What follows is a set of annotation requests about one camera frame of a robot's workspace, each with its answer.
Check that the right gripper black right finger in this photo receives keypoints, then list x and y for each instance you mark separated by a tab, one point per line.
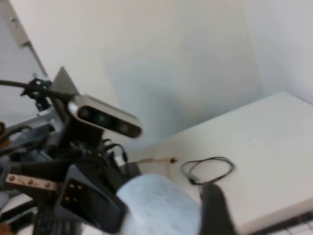
216	210

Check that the black keyboard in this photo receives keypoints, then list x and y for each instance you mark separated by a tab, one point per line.
49	222

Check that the grey metal frame bracket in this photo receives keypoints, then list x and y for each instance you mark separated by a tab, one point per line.
62	83

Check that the blue plastic cup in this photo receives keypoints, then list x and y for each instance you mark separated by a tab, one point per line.
159	205

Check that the white wall bracket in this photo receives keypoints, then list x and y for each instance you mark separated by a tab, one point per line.
20	31

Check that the thin wooden stick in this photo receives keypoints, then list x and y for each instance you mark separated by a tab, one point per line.
156	160

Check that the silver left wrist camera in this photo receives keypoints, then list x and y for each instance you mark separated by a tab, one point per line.
105	117

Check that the white side table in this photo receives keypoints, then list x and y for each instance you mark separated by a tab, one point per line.
244	137

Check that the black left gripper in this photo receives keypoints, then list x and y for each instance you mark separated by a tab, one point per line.
95	151

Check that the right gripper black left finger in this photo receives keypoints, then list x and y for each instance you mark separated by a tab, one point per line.
90	198

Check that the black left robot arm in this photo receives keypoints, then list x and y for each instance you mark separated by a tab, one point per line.
36	144

